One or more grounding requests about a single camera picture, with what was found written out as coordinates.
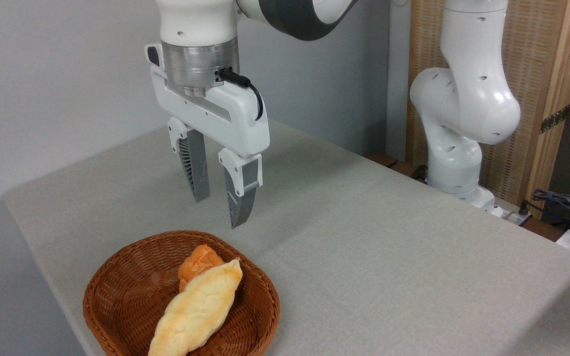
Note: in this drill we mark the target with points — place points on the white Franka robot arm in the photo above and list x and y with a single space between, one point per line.
463 99

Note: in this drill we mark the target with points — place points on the metal hinge strip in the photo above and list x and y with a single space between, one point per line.
554 119

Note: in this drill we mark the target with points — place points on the brown wooden base board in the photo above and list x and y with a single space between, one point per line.
384 159

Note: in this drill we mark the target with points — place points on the wooden woven screen panel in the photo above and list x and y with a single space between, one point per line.
532 49

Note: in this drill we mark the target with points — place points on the brown wicker basket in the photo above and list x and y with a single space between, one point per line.
131 291

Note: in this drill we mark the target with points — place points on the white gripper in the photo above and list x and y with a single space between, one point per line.
235 118

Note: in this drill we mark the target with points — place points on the long pale braided bread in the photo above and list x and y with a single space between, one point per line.
196 309

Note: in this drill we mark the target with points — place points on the small orange bread roll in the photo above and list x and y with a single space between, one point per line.
198 262

